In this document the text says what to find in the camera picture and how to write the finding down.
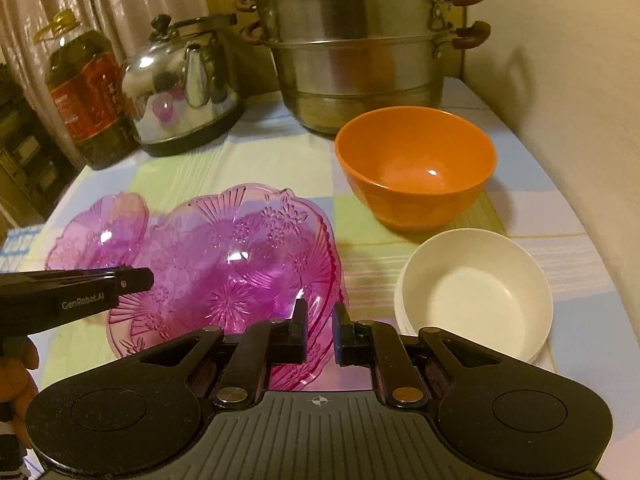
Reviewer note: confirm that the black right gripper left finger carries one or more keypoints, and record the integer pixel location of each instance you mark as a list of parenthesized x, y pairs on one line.
[(234, 370)]

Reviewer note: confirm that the beige curtain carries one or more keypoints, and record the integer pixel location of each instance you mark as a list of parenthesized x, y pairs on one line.
[(126, 23)]

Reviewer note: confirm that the orange plastic bowl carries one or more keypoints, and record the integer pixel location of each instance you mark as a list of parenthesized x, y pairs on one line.
[(414, 167)]

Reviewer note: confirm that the small pink plastic plate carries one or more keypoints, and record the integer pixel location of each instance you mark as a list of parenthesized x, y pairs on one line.
[(108, 234)]

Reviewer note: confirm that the steel kettle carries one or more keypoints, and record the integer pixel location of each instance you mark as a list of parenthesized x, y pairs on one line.
[(178, 89)]

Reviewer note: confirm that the large pink plastic plate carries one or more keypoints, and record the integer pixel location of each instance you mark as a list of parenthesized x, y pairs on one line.
[(232, 259)]

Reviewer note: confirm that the steel steamer pot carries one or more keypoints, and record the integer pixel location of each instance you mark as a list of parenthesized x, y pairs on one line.
[(337, 59)]

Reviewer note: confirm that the person's left hand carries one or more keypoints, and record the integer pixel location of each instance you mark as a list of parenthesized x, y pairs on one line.
[(18, 388)]

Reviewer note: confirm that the cooking oil bottle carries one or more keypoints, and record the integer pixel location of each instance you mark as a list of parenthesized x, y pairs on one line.
[(84, 80)]

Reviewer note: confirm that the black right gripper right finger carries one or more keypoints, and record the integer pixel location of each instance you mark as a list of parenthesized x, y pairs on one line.
[(406, 371)]

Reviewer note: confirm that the white bowl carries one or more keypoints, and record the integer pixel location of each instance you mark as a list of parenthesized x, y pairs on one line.
[(479, 285)]

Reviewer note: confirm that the dark shelf unit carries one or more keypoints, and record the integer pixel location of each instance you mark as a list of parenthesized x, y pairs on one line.
[(34, 171)]

